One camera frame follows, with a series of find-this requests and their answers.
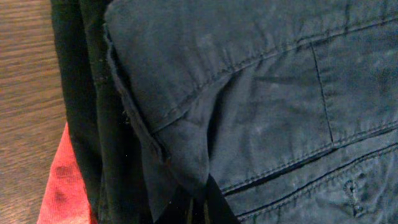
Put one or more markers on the navy blue shorts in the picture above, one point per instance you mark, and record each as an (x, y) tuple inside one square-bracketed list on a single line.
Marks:
[(261, 111)]

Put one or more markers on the black shorts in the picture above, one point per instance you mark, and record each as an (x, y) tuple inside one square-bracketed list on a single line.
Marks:
[(125, 170)]

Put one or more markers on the red garment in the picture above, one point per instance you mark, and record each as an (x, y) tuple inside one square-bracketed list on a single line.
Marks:
[(65, 200)]

